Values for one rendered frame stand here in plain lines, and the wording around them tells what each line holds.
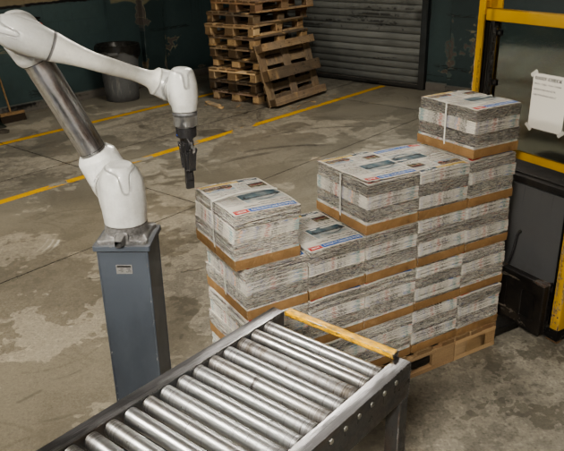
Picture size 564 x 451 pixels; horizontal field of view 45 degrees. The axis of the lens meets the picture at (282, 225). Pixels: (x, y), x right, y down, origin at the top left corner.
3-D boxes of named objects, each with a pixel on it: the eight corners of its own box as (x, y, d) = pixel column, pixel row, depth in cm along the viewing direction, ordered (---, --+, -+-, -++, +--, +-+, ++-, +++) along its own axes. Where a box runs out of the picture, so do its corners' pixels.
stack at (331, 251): (213, 396, 320) (202, 235, 288) (405, 327, 375) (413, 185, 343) (252, 444, 289) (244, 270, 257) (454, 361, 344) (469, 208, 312)
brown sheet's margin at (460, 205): (367, 195, 329) (367, 187, 327) (414, 185, 342) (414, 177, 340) (418, 221, 298) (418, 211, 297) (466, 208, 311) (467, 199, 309)
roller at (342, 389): (235, 337, 219) (233, 352, 219) (356, 392, 191) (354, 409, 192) (245, 335, 222) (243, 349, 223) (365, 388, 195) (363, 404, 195)
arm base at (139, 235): (92, 250, 237) (90, 235, 234) (109, 225, 257) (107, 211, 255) (144, 250, 236) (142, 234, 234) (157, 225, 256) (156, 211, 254)
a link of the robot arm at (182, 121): (191, 106, 250) (192, 123, 253) (167, 110, 246) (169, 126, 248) (201, 111, 243) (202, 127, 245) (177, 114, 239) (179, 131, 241)
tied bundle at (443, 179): (366, 197, 329) (367, 151, 320) (413, 186, 342) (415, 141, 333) (417, 222, 298) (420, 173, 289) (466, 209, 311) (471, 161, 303)
